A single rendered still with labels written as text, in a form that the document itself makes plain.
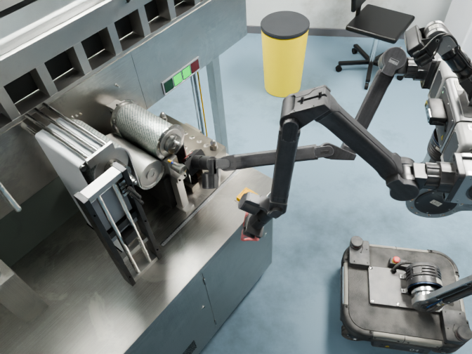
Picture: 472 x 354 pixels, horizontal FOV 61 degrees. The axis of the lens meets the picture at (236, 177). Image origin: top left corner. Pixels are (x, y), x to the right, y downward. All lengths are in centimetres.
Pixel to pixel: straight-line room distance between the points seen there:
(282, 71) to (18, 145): 240
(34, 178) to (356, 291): 166
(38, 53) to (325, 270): 196
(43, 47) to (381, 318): 194
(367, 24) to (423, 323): 242
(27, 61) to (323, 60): 311
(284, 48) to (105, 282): 233
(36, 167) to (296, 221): 173
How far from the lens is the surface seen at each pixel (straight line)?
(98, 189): 122
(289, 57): 342
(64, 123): 148
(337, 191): 299
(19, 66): 150
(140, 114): 161
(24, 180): 168
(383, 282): 238
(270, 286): 256
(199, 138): 187
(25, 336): 172
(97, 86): 168
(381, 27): 374
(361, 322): 228
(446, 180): 120
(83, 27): 158
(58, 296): 174
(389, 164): 114
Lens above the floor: 233
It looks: 50 degrees down
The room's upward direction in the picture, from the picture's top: 5 degrees counter-clockwise
